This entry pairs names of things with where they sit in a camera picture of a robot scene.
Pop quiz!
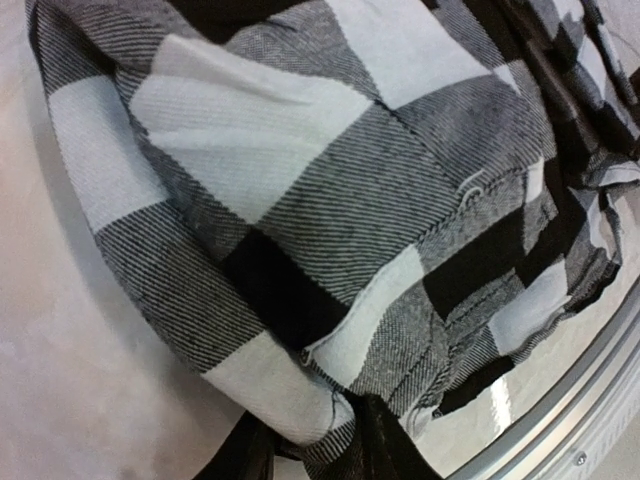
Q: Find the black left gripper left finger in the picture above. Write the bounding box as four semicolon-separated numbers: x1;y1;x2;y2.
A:
197;412;275;480

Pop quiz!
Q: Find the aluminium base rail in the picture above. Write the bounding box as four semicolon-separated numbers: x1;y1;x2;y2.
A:
450;282;639;479

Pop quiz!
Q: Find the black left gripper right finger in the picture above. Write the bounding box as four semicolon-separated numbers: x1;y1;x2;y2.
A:
360;396;430;480

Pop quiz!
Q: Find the black white patterned garment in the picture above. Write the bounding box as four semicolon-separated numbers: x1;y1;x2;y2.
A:
26;1;639;479

